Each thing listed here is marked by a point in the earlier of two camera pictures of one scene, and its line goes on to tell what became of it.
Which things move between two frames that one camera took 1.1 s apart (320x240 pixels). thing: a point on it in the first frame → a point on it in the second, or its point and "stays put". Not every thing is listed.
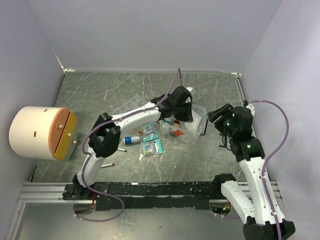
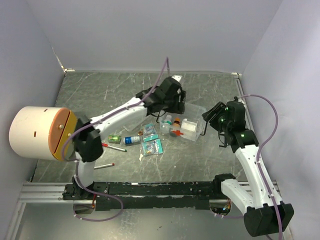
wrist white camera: (189, 88) → (177, 77)
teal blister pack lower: (152, 147) stays put
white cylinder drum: (49, 133) stays put
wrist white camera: (252, 109) → (240, 100)
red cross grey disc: (176, 133) stays put
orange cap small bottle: (176, 123) stays put
